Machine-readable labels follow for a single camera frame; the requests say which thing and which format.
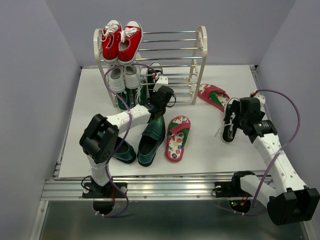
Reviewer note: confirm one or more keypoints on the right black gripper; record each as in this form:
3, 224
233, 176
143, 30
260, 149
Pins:
235, 107

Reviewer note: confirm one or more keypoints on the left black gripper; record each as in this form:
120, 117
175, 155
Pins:
149, 99

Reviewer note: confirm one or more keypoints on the black canvas sneaker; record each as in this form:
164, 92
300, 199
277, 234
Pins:
229, 129
150, 76

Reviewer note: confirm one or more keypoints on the pink patterned flip-flop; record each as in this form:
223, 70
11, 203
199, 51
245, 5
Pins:
214, 96
176, 138

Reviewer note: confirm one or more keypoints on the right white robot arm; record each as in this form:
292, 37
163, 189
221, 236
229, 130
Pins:
289, 200

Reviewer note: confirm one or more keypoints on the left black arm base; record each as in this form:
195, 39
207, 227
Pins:
104, 197

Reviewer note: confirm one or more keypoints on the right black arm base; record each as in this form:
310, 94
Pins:
238, 199

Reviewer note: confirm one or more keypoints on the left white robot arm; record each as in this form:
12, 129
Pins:
118, 123

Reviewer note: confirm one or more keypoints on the cream metal shoe rack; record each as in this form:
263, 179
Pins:
182, 55

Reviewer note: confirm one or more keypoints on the right green canvas sneaker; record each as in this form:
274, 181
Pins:
139, 94

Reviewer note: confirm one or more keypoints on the green canvas sneaker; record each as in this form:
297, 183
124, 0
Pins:
139, 94
123, 100

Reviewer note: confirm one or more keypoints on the right green leather loafer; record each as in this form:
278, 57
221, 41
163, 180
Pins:
151, 138

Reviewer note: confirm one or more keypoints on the green leather loafer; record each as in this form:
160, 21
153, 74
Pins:
125, 152
151, 138

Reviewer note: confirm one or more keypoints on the left green canvas sneaker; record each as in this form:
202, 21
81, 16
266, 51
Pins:
123, 100

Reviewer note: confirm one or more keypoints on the right white sneaker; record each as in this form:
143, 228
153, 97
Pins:
132, 75

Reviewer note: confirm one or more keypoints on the white sneaker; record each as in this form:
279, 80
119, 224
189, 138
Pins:
116, 77
132, 75

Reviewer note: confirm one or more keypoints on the left white sneaker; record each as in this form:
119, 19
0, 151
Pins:
116, 77

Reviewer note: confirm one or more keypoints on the left green leather loafer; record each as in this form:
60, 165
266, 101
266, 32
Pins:
125, 152

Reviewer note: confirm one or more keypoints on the right red canvas sneaker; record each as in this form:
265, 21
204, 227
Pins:
131, 37

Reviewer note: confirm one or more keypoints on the red canvas sneaker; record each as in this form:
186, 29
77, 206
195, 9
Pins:
111, 34
131, 37

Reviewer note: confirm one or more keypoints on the left red canvas sneaker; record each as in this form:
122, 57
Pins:
111, 34

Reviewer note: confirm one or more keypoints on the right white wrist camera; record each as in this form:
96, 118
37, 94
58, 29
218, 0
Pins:
259, 96

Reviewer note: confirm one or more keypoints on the aluminium mounting rail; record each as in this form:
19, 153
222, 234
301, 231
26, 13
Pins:
143, 188

